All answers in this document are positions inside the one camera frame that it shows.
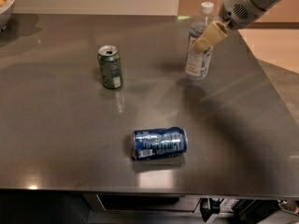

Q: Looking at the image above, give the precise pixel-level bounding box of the green soda can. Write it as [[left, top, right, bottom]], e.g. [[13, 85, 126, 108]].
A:
[[98, 45, 122, 90]]

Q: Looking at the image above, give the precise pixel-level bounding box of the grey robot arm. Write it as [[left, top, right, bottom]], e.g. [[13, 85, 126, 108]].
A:
[[193, 0, 281, 53]]

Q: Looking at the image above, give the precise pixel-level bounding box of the blue soda can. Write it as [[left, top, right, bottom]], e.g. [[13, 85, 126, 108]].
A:
[[132, 127, 188, 161]]

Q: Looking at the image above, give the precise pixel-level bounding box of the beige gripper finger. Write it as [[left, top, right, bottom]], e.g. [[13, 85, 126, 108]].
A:
[[193, 21, 228, 53]]

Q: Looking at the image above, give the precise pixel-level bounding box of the white bowl with fruit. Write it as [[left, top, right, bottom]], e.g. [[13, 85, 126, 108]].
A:
[[0, 0, 15, 32]]

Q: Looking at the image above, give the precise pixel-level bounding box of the dark equipment under counter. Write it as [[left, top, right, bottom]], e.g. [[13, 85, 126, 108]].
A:
[[199, 197, 299, 224]]

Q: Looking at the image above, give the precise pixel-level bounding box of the clear blue-label plastic bottle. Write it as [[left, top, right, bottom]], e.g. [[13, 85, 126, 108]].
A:
[[184, 1, 215, 80]]

